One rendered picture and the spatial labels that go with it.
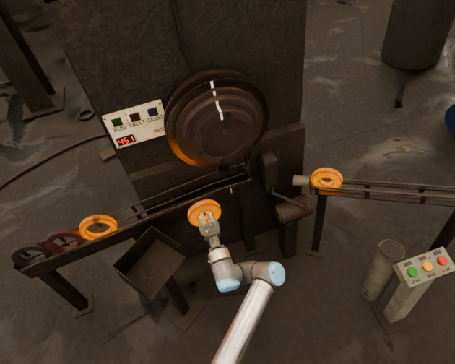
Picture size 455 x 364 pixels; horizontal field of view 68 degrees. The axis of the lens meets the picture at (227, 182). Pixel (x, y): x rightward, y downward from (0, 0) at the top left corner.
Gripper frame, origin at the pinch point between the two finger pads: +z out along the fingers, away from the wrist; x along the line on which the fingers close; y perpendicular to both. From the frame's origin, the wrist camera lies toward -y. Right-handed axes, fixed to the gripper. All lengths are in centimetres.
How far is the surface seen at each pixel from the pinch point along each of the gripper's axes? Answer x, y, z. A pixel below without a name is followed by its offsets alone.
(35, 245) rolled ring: 85, -20, 18
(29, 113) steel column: 147, -158, 241
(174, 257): 20.4, -22.0, -10.0
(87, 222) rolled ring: 56, -14, 19
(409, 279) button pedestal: -76, -9, -57
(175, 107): -1.1, 35.6, 31.9
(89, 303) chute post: 87, -87, -3
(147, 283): 35.6, -21.4, -18.1
